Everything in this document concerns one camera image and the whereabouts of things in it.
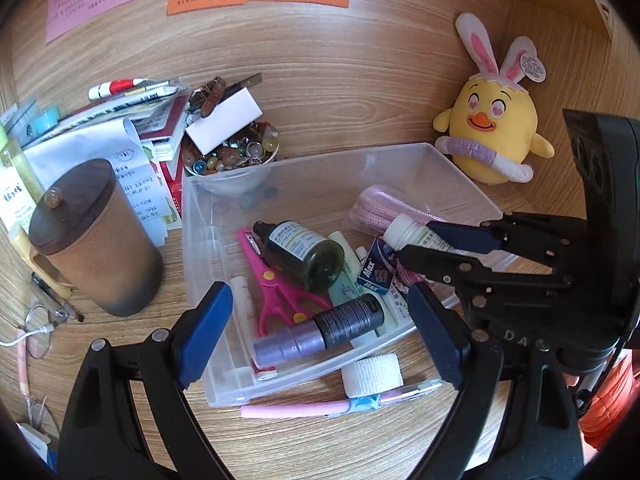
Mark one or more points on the white card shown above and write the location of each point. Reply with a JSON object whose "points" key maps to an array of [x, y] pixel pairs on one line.
{"points": [[225, 120]]}

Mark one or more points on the bowl of beads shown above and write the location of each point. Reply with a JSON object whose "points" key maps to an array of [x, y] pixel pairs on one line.
{"points": [[225, 182]]}

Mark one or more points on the blue white carton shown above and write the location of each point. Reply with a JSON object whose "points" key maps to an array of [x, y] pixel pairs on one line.
{"points": [[37, 447]]}

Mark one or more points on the pink scissors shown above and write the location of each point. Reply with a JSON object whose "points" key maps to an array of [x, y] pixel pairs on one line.
{"points": [[272, 290]]}

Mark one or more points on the brown lidded mug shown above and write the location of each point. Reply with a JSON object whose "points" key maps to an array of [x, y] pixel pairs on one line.
{"points": [[100, 250]]}

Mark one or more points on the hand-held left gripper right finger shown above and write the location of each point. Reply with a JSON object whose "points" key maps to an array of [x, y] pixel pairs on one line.
{"points": [[435, 330]]}

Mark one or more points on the blue tape roll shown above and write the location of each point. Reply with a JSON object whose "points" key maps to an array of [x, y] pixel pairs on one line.
{"points": [[48, 117]]}

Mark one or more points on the white tape roll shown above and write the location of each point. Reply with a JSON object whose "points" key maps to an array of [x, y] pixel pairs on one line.
{"points": [[372, 372]]}

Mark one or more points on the blue staple box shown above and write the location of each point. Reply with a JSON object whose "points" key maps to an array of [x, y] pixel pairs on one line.
{"points": [[375, 270]]}

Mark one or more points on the green spray bottle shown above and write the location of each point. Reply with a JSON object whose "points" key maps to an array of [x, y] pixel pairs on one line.
{"points": [[17, 185]]}

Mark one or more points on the purple black spray bottle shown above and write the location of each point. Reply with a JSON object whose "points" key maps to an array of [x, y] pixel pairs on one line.
{"points": [[345, 317]]}

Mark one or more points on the orange sleeved forearm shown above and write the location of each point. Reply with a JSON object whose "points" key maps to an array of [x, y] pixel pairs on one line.
{"points": [[610, 410]]}

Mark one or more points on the yellow chick plush toy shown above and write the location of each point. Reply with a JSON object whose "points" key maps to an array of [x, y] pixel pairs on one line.
{"points": [[495, 135]]}

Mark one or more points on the dark green bottle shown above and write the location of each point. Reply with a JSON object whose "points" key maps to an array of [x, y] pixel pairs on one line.
{"points": [[305, 255]]}

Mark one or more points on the clear plastic storage box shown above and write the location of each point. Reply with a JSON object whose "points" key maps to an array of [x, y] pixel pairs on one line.
{"points": [[310, 195]]}

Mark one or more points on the red white marker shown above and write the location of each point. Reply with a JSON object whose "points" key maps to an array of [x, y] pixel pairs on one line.
{"points": [[117, 88]]}

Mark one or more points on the thin framed eyeglasses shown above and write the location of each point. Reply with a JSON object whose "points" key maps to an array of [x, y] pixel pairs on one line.
{"points": [[62, 312]]}

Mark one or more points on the pile of papers and booklets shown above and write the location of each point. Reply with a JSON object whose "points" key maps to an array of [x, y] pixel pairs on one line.
{"points": [[90, 135]]}

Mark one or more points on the cream yellow tube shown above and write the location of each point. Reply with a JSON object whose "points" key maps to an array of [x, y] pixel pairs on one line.
{"points": [[21, 242]]}

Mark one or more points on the white plastic bottle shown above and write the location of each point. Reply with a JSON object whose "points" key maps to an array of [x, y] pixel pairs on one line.
{"points": [[405, 232]]}

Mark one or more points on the pale pink stylus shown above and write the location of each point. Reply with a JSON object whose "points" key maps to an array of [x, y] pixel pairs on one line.
{"points": [[22, 370]]}

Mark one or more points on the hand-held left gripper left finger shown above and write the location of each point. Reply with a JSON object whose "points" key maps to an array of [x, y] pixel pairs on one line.
{"points": [[205, 330]]}

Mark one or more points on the pink pen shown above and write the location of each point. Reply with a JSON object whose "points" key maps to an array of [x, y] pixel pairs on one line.
{"points": [[280, 411]]}

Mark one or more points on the white slim tube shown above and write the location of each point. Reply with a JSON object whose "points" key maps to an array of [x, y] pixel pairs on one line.
{"points": [[242, 310]]}

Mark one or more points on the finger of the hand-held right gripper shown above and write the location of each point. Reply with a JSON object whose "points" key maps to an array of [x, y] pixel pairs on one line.
{"points": [[475, 240], [440, 265]]}

